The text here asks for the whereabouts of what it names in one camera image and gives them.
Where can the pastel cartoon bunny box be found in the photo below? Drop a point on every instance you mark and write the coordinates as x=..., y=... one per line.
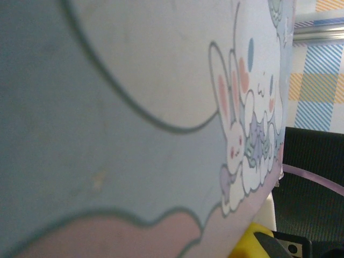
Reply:
x=134, y=121

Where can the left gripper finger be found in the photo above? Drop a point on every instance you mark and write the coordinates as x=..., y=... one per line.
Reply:
x=252, y=242

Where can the aluminium frame post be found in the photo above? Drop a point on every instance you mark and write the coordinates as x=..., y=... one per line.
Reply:
x=319, y=30

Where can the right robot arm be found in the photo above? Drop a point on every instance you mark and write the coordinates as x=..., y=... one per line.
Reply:
x=309, y=215

